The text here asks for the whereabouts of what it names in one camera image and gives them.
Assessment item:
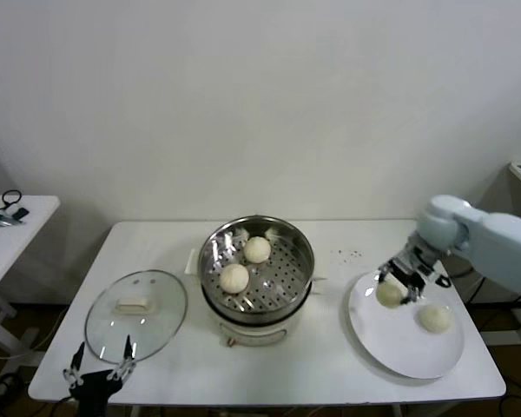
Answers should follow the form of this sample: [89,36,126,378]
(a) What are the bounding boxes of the black power adapter with cable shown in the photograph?
[465,211,521,305]

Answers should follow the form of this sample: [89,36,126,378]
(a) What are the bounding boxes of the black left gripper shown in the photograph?
[62,334,138,417]

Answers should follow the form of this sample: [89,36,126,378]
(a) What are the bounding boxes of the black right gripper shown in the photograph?
[375,259,427,305]

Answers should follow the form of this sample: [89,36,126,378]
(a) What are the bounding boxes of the small dark crumbs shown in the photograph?
[329,248,364,264]

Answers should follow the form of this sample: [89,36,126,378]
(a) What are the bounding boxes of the black cable loop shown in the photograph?
[3,189,24,210]

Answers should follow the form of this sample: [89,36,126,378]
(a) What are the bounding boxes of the white steamed baozi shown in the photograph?
[374,280,406,311]
[243,235,272,264]
[219,262,250,295]
[417,303,455,335]

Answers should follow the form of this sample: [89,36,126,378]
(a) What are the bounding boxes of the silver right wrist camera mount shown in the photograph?
[419,262,453,288]

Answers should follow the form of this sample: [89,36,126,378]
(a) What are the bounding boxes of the white electric cooker pot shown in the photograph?
[201,277,326,349]

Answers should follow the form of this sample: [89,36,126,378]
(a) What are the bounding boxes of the white side table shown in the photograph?
[0,194,63,361]

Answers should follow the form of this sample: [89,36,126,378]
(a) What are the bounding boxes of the glass lid with white handle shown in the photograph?
[84,268,189,364]

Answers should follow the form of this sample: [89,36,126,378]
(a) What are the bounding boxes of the white round plate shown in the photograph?
[347,269,466,380]

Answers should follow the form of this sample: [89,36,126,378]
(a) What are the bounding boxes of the black coiled cable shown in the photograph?
[0,372,25,400]

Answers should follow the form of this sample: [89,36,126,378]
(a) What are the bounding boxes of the perforated steel steamer basket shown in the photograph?
[185,215,331,326]

